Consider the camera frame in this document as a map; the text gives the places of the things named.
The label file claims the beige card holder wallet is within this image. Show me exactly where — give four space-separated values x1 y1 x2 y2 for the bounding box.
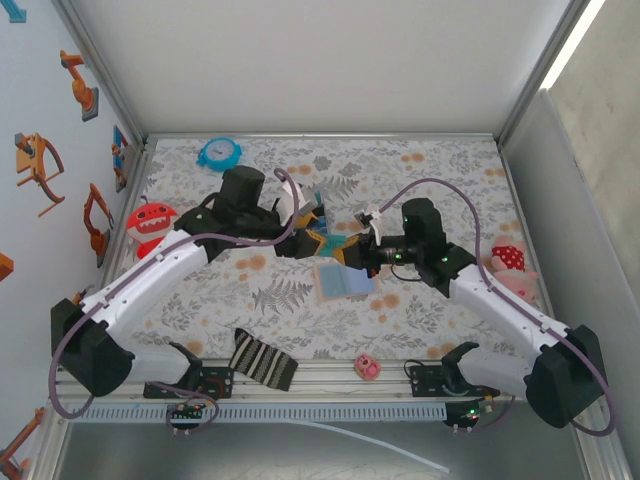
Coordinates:
312 262 379 304

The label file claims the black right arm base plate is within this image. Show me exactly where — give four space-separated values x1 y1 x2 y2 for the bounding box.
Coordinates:
409 363 501 399

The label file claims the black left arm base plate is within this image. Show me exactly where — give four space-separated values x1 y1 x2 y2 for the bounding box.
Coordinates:
143 366 235 400

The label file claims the black white striped sock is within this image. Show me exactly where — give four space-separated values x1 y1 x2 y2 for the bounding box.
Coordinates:
228 327 300 393

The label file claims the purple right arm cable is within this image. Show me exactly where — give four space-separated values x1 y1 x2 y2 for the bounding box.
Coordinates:
380 177 621 436

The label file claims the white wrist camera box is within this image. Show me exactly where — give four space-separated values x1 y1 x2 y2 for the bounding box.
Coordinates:
353 207 385 246
276 180 321 225

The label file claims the green card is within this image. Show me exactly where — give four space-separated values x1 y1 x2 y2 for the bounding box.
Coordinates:
319 230 349 259

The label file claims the red monster plush toy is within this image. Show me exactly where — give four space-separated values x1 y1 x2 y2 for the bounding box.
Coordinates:
124 201 180 261

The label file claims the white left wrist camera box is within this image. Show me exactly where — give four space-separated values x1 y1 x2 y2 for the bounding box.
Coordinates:
276 180 321 225

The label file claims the pink polka dot plush toy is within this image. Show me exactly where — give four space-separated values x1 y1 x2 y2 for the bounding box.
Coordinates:
489 234 541 304

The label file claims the white slotted cable duct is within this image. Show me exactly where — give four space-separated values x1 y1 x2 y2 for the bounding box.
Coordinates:
69 403 448 424

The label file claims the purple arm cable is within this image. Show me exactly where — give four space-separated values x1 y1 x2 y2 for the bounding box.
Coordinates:
380 177 621 436
48 167 301 439

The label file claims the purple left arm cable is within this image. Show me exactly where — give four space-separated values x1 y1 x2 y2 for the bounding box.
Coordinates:
48 167 301 439

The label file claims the blue alarm clock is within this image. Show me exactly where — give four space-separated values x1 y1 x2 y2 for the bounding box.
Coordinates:
196 137 245 175

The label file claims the blue orange robot sticker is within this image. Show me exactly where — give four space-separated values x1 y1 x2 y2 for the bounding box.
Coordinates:
110 124 131 194

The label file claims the small pink bear toy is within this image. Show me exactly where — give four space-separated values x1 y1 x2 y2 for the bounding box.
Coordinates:
353 352 384 381

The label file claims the orange gripper claw sticker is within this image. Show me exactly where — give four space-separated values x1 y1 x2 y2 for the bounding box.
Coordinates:
13 132 67 219

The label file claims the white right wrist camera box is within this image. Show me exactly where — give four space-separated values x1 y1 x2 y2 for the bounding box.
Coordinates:
353 207 385 246

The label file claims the white light strip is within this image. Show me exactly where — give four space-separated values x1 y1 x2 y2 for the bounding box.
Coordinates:
541 0 607 91

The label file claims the aluminium frame bar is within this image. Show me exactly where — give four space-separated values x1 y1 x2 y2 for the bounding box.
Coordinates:
27 402 71 480
142 131 501 144
52 0 149 146
569 399 634 480
47 357 599 404
494 0 594 149
97 142 157 274

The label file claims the floral fern print tablecloth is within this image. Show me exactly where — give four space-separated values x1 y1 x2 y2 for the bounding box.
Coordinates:
97 137 559 361

